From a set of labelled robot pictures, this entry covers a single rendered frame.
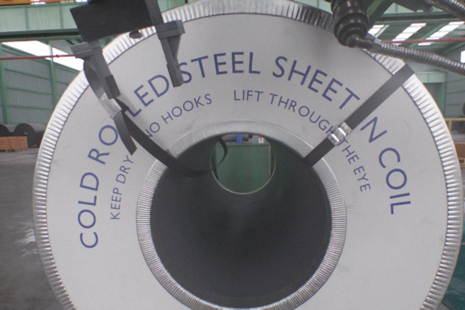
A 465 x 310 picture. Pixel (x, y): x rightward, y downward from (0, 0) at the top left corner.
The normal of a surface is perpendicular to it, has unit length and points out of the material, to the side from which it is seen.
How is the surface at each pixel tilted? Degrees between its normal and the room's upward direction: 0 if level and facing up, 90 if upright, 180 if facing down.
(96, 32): 114
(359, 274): 90
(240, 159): 90
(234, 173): 90
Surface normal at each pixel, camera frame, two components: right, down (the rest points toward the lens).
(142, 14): -0.11, 0.50
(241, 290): -0.01, -0.99
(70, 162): -0.05, 0.11
